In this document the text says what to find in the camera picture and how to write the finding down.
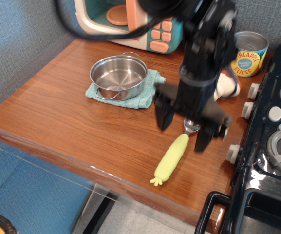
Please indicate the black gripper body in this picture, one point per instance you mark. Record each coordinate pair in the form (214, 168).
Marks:
(194, 98)

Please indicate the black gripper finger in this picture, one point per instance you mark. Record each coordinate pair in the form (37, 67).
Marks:
(204, 137)
(164, 112)

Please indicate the spoon with yellow-green handle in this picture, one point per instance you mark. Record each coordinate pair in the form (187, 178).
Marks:
(173, 155)

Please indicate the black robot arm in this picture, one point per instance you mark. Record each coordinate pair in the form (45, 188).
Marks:
(208, 35)

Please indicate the stainless steel pot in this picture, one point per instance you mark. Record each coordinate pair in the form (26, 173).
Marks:
(119, 77)

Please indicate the teal folded cloth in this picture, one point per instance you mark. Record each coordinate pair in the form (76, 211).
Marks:
(141, 101)

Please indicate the plush mushroom toy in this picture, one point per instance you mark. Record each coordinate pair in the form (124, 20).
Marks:
(228, 85)

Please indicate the pineapple slices can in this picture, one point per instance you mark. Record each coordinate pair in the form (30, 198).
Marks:
(252, 48)

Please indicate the black toy stove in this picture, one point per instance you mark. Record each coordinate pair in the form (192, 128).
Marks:
(254, 204)

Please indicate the toy microwave teal and peach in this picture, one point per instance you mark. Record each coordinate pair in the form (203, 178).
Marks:
(123, 16)

